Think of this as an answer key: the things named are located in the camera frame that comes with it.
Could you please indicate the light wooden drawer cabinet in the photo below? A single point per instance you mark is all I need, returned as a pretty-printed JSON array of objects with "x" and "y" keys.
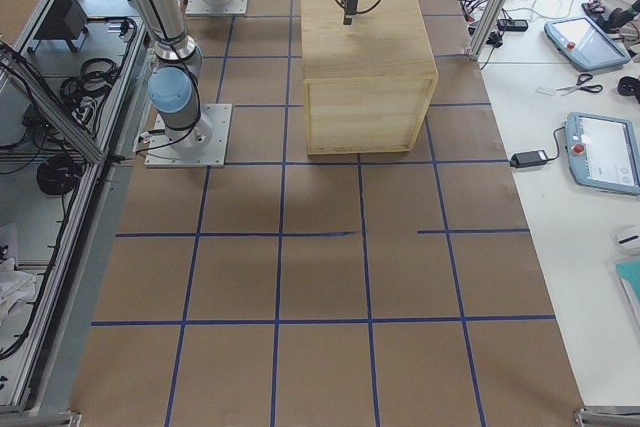
[{"x": 367, "y": 85}]

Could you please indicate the far teach pendant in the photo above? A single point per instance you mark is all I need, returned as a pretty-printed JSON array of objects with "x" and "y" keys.
[{"x": 584, "y": 44}]

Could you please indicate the teach pendant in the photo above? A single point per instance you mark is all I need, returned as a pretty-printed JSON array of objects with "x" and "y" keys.
[
  {"x": 584, "y": 44},
  {"x": 603, "y": 153}
]

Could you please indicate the black power adapter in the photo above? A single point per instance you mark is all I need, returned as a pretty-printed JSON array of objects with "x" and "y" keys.
[{"x": 528, "y": 159}]

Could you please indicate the near teach pendant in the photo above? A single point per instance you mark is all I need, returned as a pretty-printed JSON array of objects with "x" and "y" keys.
[{"x": 603, "y": 153}]

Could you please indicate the crumpled white cloth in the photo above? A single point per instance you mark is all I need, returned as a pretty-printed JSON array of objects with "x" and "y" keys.
[{"x": 17, "y": 287}]

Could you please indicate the aluminium frame post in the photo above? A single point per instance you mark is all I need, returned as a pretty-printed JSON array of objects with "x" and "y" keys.
[{"x": 492, "y": 2}]

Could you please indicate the black handled scissors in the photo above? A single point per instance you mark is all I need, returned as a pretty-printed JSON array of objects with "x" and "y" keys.
[{"x": 581, "y": 84}]

